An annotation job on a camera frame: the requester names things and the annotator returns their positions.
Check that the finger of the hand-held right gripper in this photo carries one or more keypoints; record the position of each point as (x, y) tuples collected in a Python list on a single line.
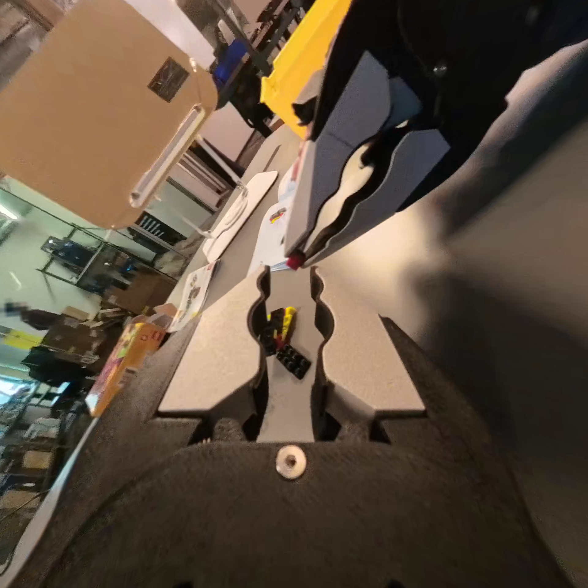
[(404, 174), (321, 183)]

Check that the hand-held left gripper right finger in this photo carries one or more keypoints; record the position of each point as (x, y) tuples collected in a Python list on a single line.
[(372, 363)]

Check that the closed instruction booklet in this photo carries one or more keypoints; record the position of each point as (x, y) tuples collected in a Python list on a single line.
[(193, 294)]

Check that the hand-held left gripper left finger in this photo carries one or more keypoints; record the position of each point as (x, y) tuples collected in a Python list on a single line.
[(216, 363)]

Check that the black studded toy plate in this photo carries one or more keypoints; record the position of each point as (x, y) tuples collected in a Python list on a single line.
[(294, 360)]

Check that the stack of cardboard boxes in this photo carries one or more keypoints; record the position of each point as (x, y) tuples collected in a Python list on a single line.
[(133, 294)]

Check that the open instruction booklet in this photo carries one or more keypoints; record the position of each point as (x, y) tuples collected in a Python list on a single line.
[(271, 229)]

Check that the red yellow black brick assembly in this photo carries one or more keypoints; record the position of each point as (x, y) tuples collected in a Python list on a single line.
[(278, 328)]

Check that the small red toy pin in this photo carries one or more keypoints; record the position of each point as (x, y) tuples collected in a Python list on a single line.
[(295, 262)]

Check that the colourful toy set box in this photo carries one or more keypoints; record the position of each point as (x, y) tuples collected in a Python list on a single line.
[(124, 363)]

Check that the wooden book stand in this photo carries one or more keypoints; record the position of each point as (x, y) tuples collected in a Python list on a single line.
[(92, 115)]

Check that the yellow plastic bin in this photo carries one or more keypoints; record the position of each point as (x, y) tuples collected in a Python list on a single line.
[(303, 59)]

